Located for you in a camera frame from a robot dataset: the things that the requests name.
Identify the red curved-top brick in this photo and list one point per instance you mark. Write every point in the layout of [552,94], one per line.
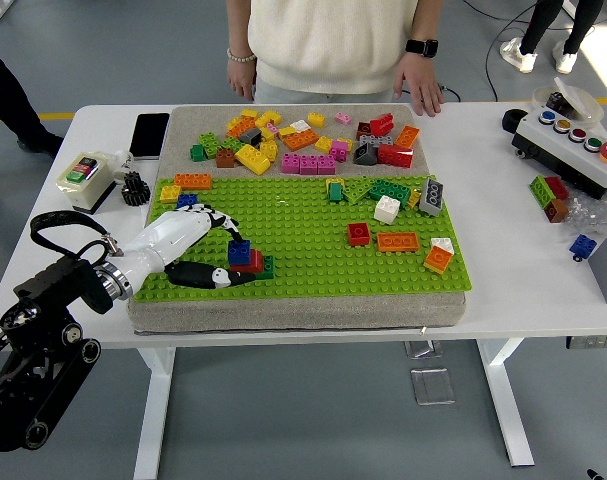
[256,261]

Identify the table height control panel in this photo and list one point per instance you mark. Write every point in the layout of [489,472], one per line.
[593,342]

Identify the yellow stud brick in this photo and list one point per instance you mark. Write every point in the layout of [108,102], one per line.
[249,114]
[285,132]
[268,119]

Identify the white round lidded container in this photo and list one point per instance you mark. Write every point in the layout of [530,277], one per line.
[583,102]

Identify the white sloped brick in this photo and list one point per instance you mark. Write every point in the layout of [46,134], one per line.
[442,245]

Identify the person's right hand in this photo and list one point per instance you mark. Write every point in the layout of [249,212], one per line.
[240,77]

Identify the red stud brick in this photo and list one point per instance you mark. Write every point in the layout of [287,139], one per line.
[558,187]
[381,124]

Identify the person's left hand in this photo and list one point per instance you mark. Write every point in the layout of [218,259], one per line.
[420,82]

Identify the black wrist watch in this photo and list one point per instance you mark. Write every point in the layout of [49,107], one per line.
[422,47]

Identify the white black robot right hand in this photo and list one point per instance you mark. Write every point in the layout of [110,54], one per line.
[595,474]

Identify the yellow hollow brick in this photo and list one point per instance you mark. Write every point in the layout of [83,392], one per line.
[334,181]

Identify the pink four-stud brick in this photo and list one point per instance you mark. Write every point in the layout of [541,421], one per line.
[339,151]

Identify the large red brick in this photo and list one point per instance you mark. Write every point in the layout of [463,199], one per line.
[395,156]

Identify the small white brick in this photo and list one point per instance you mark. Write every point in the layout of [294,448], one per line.
[299,126]

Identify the grey foam mat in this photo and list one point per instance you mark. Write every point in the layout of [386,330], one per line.
[293,312]

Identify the green studded baseplate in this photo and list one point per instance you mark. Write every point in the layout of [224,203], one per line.
[323,272]

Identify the small yellow tilted brick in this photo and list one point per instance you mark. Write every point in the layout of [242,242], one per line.
[413,199]

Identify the small white plastic part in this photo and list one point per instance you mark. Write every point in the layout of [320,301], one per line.
[123,160]

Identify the large yellow rounded brick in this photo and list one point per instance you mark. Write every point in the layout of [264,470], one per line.
[252,159]

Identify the white button control box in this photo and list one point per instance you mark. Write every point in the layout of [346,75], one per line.
[563,150]

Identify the dark brown brick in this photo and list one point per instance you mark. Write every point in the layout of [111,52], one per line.
[363,130]

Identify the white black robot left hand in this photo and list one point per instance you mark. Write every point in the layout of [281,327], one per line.
[168,237]

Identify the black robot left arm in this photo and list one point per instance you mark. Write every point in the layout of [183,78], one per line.
[28,370]

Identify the pink long brick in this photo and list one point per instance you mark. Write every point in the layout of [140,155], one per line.
[308,164]

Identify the orange stud brick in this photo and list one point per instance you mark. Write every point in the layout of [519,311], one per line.
[407,137]
[239,128]

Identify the clear floor socket cover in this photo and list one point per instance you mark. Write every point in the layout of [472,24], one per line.
[423,348]
[433,386]

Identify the person's left forearm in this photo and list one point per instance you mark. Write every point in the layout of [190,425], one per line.
[425,20]

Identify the blue four-stud brick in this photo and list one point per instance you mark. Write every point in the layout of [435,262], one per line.
[239,253]
[187,200]

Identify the yellow four-stud brick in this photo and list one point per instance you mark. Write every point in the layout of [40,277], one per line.
[169,194]
[269,150]
[316,119]
[323,144]

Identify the black gear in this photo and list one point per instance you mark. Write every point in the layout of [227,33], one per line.
[134,190]

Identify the white four-stud brick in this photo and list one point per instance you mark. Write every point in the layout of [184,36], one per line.
[386,210]

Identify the grey flat stud brick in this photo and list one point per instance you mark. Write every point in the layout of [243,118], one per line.
[375,140]

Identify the small pink brick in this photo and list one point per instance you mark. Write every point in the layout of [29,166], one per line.
[342,118]
[272,128]

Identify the lime green stud brick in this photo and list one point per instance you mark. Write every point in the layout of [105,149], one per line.
[209,145]

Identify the lime green flat brick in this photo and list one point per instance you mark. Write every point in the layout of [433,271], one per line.
[358,191]

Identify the small dark green brick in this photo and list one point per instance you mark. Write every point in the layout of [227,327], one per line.
[197,153]

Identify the brown four-stud brick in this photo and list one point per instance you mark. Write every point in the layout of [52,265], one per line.
[226,159]

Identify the person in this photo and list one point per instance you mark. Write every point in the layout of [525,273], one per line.
[328,40]
[8,95]
[538,25]

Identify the orange brick with yellow base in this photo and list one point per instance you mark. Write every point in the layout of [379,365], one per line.
[437,260]

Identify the person's right forearm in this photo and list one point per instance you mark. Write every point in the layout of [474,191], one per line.
[238,25]

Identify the cream switch box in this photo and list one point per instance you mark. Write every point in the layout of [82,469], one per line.
[83,187]

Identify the orange eight-stud brick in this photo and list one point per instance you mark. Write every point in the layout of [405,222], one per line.
[193,181]
[300,141]

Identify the black grey sloped brick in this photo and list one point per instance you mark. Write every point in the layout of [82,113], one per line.
[251,136]
[365,155]

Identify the dark green eight-stud brick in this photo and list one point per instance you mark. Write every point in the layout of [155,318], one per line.
[269,267]
[390,191]

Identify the white table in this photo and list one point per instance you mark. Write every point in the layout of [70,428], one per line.
[508,225]

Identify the smartphone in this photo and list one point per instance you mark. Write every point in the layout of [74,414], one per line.
[149,136]

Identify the clear plastic bag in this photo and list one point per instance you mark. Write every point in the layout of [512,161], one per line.
[593,212]

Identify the blue brick keyring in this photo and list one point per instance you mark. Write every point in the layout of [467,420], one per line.
[582,245]

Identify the small teal green brick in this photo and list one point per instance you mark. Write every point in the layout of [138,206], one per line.
[336,193]

